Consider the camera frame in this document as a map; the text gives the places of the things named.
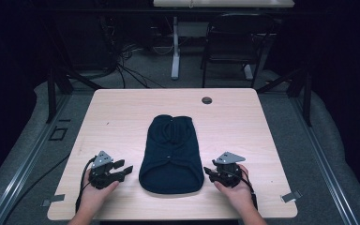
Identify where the grey tape strip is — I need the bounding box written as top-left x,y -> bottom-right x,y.
41,193 -> 67,208
280,190 -> 303,203

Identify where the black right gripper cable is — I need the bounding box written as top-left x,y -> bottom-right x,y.
231,170 -> 259,211

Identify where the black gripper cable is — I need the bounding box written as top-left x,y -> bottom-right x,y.
74,157 -> 98,214
231,170 -> 259,211

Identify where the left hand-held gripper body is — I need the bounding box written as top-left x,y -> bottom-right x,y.
88,150 -> 127,190

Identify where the person's right hand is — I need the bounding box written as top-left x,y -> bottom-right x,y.
213,164 -> 255,211

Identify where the dark navy garment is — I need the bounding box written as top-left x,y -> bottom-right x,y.
138,113 -> 205,195

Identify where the black folding chair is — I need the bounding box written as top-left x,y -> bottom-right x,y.
199,12 -> 277,89

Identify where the black tape square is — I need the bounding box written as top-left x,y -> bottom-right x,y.
48,126 -> 69,142

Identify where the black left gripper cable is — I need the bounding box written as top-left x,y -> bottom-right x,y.
74,157 -> 98,214

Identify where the black floor cable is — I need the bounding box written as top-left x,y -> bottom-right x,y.
2,152 -> 72,225

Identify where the bundle of floor cables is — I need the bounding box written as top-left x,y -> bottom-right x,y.
113,41 -> 167,90

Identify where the aluminium floor rail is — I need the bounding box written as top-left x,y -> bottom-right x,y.
0,93 -> 73,225
289,97 -> 360,225

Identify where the person's left hand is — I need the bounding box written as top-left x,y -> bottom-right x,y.
80,168 -> 121,210

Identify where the white background table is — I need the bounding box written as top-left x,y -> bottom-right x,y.
152,0 -> 295,81

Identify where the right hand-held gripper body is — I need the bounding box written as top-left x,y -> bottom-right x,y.
212,151 -> 247,189

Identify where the black metal stand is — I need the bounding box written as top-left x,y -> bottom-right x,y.
45,18 -> 103,124
256,64 -> 313,128

